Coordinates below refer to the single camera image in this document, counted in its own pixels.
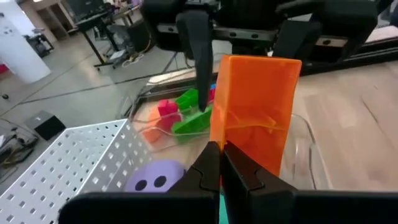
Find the black stand leg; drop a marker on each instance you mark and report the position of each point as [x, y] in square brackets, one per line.
[93, 46]

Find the white perforated metal basket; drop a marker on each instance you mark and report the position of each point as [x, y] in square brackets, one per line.
[77, 155]

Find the clear plastic bin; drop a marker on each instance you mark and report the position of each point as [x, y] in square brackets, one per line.
[136, 124]
[298, 175]

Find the orange wedge block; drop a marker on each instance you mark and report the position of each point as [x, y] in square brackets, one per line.
[255, 93]

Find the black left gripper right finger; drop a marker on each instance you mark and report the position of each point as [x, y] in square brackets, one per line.
[280, 205]

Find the long green toy block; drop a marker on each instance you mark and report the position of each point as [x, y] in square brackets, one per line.
[192, 123]

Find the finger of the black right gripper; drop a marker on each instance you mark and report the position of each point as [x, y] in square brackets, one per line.
[202, 62]
[295, 40]

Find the black wheeled cart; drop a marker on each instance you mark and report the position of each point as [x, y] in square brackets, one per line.
[40, 45]

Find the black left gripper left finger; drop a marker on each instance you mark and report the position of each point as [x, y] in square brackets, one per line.
[174, 205]

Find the purple foam die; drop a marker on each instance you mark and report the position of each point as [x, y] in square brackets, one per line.
[155, 169]

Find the black background table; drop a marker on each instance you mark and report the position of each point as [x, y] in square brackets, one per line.
[90, 17]

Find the green two-stud toy block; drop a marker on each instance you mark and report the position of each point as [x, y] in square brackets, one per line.
[188, 99]

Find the black floor box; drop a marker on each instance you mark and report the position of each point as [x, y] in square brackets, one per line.
[45, 124]

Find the red two-stud toy block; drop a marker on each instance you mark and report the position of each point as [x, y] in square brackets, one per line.
[168, 112]

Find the white round column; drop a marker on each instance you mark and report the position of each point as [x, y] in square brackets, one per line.
[18, 53]

